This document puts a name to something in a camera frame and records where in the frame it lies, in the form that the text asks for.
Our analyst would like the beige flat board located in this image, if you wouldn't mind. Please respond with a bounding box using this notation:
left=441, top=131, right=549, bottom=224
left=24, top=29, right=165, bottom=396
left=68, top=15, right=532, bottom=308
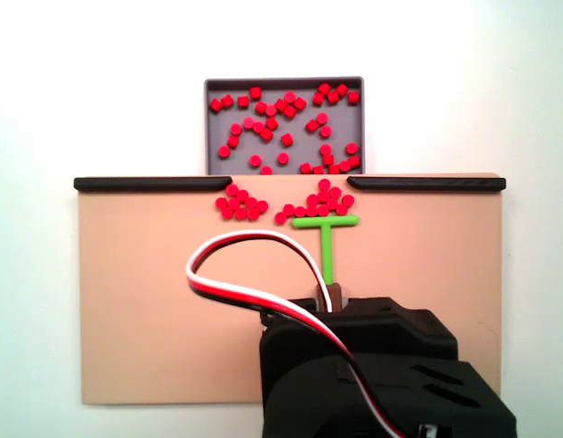
left=75, top=172, right=506, bottom=406

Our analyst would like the grey rectangular tray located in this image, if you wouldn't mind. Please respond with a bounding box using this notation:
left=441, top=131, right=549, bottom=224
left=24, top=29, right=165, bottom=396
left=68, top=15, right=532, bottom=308
left=203, top=76, right=366, bottom=176

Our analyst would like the green T pusher brown handle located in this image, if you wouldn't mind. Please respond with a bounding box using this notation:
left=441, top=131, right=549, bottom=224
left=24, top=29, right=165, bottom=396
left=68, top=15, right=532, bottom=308
left=291, top=215, right=360, bottom=314

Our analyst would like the black edge rail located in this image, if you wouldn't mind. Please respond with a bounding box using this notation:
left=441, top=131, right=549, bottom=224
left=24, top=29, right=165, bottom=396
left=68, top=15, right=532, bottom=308
left=347, top=175, right=507, bottom=193
left=73, top=176, right=234, bottom=193

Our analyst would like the red white black servo cable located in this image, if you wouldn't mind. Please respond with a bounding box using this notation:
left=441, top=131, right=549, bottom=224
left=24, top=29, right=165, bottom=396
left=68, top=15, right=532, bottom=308
left=185, top=230, right=428, bottom=438

